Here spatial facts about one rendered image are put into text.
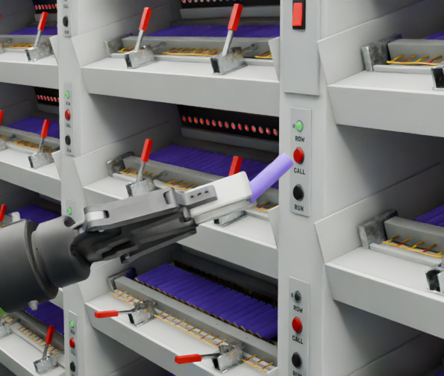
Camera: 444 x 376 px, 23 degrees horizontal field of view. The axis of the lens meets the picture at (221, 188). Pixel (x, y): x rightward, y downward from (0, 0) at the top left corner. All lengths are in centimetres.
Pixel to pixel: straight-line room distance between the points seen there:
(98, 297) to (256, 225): 54
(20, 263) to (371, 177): 41
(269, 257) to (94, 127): 59
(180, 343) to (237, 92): 42
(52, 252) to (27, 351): 112
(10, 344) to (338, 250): 123
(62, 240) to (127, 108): 72
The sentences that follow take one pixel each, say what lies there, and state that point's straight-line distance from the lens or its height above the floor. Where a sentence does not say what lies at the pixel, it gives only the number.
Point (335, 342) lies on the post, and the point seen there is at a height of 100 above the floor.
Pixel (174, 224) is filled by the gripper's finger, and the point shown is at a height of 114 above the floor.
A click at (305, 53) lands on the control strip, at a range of 123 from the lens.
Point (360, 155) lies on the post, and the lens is 124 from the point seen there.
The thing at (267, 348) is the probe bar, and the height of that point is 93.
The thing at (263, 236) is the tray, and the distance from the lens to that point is 136.
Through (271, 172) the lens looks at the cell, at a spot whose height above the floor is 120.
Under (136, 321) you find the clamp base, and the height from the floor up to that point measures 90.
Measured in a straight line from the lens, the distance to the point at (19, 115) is 253.
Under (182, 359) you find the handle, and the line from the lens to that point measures 145.
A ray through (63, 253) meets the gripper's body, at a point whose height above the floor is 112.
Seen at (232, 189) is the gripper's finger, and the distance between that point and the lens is 116.
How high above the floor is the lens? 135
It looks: 8 degrees down
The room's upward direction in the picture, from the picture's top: straight up
